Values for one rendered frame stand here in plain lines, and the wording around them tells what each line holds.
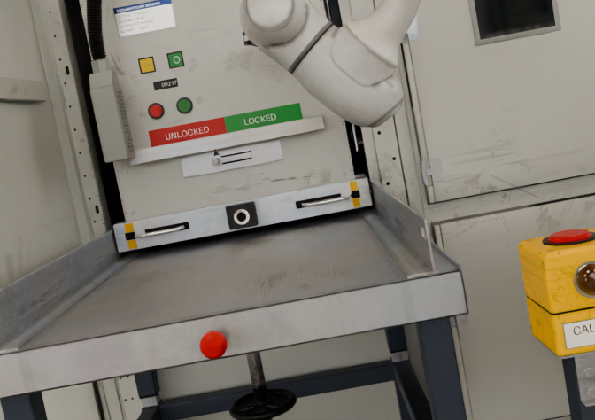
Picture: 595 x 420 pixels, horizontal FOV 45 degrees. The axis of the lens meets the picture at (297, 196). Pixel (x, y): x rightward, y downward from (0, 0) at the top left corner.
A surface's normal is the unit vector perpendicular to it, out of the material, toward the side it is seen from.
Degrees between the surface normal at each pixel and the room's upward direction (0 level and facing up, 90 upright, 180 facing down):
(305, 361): 90
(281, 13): 93
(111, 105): 90
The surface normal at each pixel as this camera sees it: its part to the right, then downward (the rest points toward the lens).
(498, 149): 0.00, 0.09
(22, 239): 0.98, -0.17
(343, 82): -0.13, 0.25
